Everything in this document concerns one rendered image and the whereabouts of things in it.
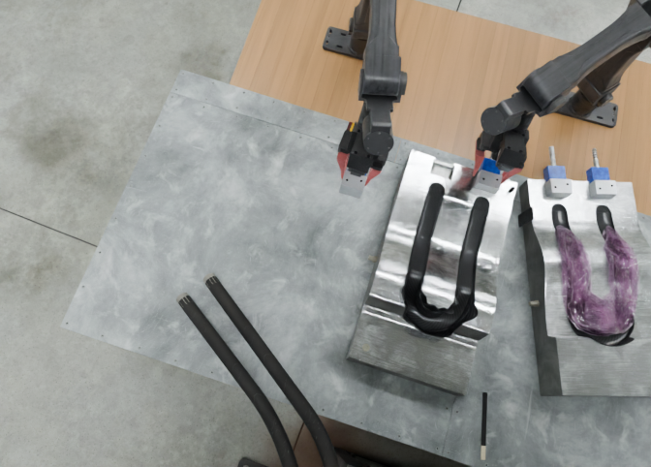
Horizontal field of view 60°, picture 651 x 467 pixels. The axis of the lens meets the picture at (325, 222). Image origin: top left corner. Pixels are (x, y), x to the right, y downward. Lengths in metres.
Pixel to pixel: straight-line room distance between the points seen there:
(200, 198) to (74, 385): 1.04
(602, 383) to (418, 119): 0.74
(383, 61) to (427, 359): 0.63
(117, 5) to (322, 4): 1.32
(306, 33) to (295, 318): 0.77
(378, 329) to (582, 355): 0.43
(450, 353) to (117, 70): 1.85
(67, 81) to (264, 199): 1.43
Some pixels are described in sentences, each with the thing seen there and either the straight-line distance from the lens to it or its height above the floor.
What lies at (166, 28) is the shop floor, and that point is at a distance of 2.66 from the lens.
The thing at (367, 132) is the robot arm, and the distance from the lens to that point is 1.05.
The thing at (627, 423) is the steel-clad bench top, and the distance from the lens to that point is 1.49.
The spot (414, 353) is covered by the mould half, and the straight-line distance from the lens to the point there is 1.26.
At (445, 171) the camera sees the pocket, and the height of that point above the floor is 0.86.
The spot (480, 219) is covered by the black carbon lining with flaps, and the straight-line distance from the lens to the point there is 1.34.
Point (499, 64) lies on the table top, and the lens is 1.65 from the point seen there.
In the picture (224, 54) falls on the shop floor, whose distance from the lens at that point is 2.55.
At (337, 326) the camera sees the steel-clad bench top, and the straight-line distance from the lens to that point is 1.30.
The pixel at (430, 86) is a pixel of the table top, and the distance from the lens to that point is 1.56.
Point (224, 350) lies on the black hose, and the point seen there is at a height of 0.86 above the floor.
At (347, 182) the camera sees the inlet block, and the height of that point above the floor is 0.96.
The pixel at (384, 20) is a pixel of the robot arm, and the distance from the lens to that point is 1.11.
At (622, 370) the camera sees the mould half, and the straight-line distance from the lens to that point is 1.37.
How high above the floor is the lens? 2.09
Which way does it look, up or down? 72 degrees down
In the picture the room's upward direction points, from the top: 10 degrees clockwise
